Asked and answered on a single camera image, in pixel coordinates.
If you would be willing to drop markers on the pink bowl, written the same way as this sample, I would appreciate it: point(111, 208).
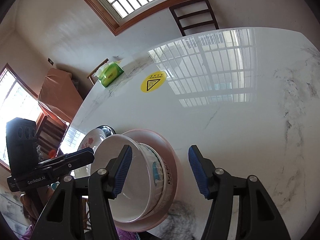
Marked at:
point(170, 169)

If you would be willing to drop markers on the dark wooden chair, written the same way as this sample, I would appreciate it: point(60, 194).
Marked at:
point(193, 14)

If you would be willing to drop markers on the green tissue pack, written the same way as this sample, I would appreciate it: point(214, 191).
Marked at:
point(107, 73)

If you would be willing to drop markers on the light wooden chair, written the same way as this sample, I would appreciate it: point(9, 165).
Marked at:
point(90, 76)

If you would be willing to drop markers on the side window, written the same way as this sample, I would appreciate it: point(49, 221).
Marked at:
point(16, 101)

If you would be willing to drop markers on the white plate with red roses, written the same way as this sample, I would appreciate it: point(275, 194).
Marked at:
point(91, 140)

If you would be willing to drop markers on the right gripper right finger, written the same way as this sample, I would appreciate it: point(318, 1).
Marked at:
point(203, 170)

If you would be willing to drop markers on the white blue striped bowl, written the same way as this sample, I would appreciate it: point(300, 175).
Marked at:
point(144, 183)

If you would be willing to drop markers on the orange covered furniture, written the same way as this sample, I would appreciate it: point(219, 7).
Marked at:
point(58, 96)

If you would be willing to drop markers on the dark wooden side cabinet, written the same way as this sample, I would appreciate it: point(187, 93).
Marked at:
point(50, 134)

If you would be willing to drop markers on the blue floral porcelain plate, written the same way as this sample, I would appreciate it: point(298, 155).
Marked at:
point(107, 130)

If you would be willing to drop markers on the left hand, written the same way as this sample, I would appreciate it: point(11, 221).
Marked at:
point(45, 195)

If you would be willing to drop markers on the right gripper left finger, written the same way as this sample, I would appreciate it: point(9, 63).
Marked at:
point(117, 170)

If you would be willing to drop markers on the yellow round warning sticker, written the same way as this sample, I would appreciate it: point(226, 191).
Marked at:
point(153, 81)

